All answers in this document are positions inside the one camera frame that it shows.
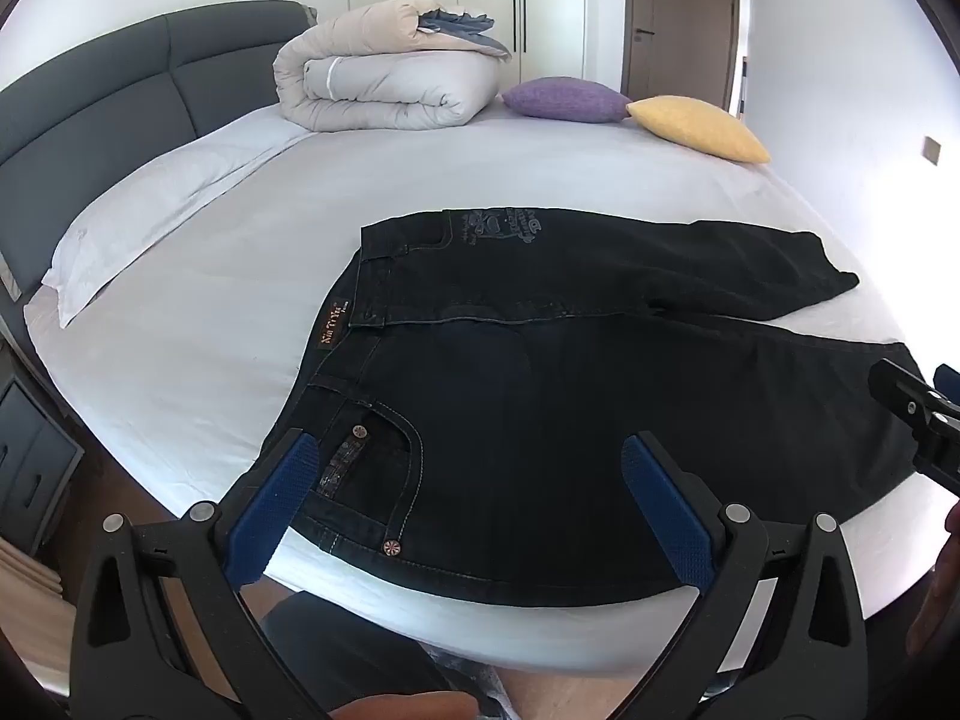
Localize yellow cushion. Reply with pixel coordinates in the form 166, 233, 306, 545
626, 95, 772, 164

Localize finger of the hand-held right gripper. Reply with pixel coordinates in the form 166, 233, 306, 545
868, 358, 960, 496

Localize white pillow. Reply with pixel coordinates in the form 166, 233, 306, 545
41, 124, 312, 329

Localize brown door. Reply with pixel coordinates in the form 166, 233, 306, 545
622, 0, 743, 110

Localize person's own leg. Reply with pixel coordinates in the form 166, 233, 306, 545
259, 591, 511, 720

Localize person's right hand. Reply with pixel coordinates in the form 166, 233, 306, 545
906, 499, 960, 661

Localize black denim pants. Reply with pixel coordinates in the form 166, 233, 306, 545
259, 206, 947, 607

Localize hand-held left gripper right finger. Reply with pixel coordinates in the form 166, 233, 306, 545
621, 431, 901, 720

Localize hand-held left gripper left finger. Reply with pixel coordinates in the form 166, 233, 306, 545
67, 427, 332, 720

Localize folded beige and white duvet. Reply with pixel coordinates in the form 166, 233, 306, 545
272, 0, 503, 132

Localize grey padded headboard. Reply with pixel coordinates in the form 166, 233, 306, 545
0, 0, 320, 301

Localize purple cushion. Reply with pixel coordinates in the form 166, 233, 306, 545
501, 76, 635, 123

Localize dark nightstand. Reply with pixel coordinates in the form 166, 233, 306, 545
0, 379, 85, 556

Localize blue folded garment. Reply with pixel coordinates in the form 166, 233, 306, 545
416, 9, 515, 61

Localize bed with white sheet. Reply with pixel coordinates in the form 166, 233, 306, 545
22, 86, 960, 661

